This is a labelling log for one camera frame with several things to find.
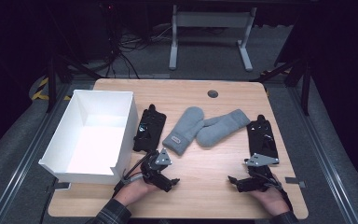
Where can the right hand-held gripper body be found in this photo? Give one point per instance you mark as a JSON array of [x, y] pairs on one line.
[[259, 180]]

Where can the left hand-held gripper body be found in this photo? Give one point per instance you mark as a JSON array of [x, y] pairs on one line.
[[155, 174]]

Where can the grey mitten with label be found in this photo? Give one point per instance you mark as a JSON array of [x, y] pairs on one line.
[[185, 129]]

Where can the plain grey mitten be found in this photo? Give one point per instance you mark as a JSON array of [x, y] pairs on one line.
[[220, 127]]

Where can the white box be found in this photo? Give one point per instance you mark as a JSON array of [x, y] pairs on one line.
[[96, 146]]

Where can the person's right hand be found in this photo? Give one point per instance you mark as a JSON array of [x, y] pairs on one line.
[[272, 200]]

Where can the person's left hand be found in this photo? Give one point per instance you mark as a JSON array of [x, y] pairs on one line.
[[136, 191]]

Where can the grey tape strip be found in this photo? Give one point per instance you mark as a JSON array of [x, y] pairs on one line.
[[295, 182], [62, 185]]

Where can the black gripper holder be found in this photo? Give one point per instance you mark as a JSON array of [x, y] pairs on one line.
[[149, 129], [261, 138]]

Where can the grey table grommet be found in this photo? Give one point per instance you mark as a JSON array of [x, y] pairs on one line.
[[213, 94]]

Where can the black metal stand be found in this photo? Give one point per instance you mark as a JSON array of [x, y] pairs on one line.
[[306, 87], [52, 81]]

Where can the yellow and black floor tape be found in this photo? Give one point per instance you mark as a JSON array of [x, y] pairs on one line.
[[40, 90]]

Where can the metal floor rail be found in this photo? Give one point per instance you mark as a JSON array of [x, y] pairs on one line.
[[28, 155], [323, 155]]

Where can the white desk frame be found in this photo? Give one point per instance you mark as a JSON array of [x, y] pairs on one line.
[[211, 19]]

